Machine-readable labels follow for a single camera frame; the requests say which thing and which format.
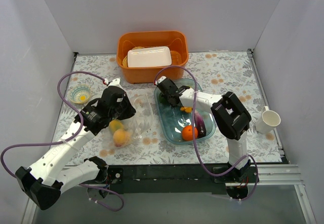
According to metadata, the clear zip top bag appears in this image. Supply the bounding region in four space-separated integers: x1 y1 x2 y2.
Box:
101 94 153 150

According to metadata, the yellow peach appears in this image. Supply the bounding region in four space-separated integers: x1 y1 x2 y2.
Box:
113 129 133 147

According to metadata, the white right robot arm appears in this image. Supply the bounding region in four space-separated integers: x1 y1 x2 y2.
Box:
154 76 252 182

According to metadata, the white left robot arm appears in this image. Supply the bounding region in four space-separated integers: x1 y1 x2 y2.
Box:
15 85 136 210

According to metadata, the green lime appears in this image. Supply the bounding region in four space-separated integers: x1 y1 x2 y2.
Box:
159 94 168 103

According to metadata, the orange ginger root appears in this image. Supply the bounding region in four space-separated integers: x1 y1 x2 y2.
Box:
180 106 192 114

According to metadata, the clear blue plastic tray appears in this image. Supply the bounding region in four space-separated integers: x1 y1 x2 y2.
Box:
154 88 216 145

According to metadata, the small patterned bowl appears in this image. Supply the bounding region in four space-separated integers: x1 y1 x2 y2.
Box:
69 85 92 104

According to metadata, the white rectangular dish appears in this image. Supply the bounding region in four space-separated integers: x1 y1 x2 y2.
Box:
124 46 172 68

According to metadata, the orange tangerine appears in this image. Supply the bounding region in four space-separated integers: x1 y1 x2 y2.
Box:
181 125 198 141

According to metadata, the yellow plate in basket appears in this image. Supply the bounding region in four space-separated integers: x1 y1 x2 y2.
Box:
122 47 143 67

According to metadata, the orange plastic basket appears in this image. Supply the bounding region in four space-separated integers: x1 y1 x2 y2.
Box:
116 30 189 84

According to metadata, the purple eggplant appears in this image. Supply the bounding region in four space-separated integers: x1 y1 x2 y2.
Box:
194 111 207 138

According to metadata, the white plastic cup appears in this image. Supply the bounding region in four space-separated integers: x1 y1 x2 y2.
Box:
255 106 281 134

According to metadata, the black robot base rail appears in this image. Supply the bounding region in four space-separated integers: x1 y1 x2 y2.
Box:
99 164 259 195

